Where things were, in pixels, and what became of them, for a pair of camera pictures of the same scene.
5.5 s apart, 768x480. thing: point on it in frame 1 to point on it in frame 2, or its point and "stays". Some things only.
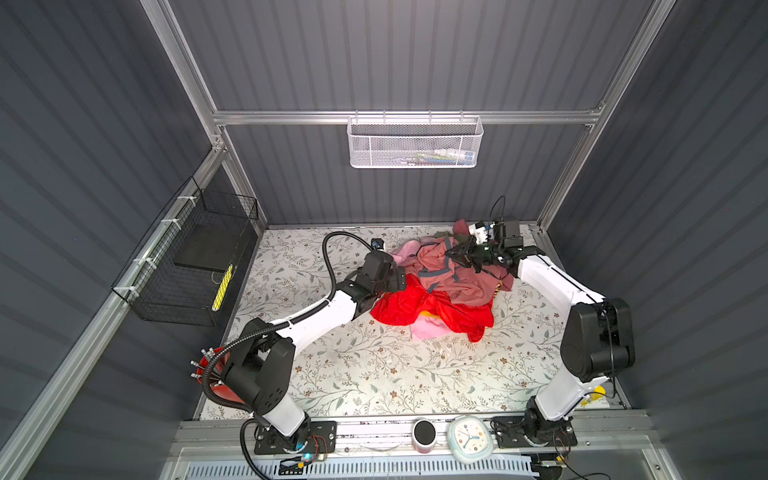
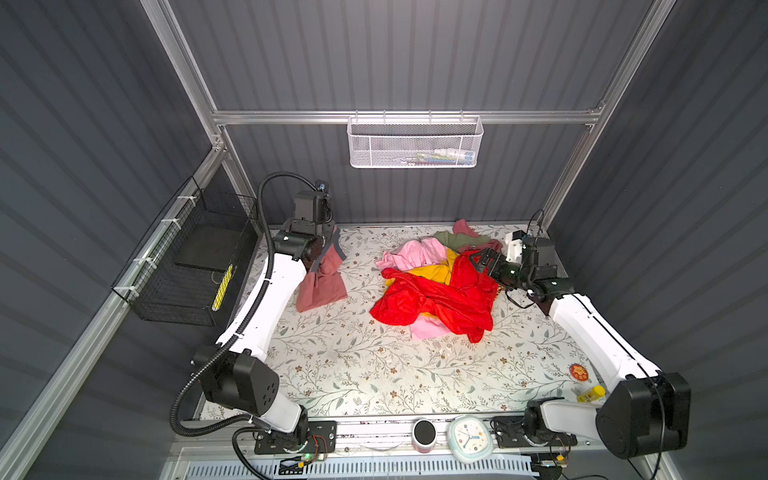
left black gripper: [393, 283] to [329, 226]
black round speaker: [424, 434] stays
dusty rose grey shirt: [440, 272] to [324, 282]
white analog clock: [470, 439] stays
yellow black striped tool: [222, 288] stays
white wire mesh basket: [408, 142] stays
